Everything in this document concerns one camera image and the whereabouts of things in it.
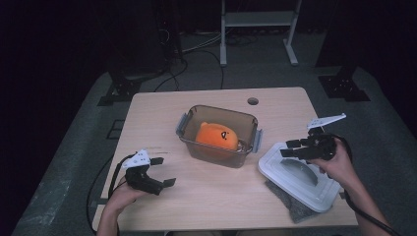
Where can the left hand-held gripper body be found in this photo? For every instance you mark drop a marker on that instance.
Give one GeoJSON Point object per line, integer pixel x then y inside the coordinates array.
{"type": "Point", "coordinates": [141, 180]}

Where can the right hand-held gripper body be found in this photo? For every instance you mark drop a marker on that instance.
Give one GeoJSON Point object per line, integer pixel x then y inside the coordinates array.
{"type": "Point", "coordinates": [323, 147]}

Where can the grey fuzzy cloth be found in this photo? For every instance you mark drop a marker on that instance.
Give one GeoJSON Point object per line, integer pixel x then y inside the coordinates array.
{"type": "Point", "coordinates": [295, 206]}

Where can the translucent brown storage box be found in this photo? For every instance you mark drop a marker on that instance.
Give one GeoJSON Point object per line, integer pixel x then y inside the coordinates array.
{"type": "Point", "coordinates": [216, 157]}

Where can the orange plush toy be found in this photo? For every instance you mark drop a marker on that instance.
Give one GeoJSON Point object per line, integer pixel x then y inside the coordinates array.
{"type": "Point", "coordinates": [214, 136]}

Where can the person's left hand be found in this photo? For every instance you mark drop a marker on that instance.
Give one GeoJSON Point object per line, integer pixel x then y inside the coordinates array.
{"type": "Point", "coordinates": [123, 196]}

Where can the person's right hand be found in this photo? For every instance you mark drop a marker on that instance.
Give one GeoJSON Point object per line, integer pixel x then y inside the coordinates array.
{"type": "Point", "coordinates": [341, 168]}

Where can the round table grommet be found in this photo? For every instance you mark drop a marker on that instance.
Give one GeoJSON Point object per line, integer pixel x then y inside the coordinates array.
{"type": "Point", "coordinates": [252, 101]}

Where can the black stand base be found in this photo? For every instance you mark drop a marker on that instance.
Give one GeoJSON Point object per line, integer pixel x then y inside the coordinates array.
{"type": "Point", "coordinates": [342, 87]}
{"type": "Point", "coordinates": [123, 90]}

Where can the white metal stand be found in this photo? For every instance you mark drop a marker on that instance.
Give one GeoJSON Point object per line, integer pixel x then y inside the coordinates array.
{"type": "Point", "coordinates": [259, 18]}

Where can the black table bracket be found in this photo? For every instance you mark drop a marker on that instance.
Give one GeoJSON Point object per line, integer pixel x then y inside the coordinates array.
{"type": "Point", "coordinates": [98, 201]}

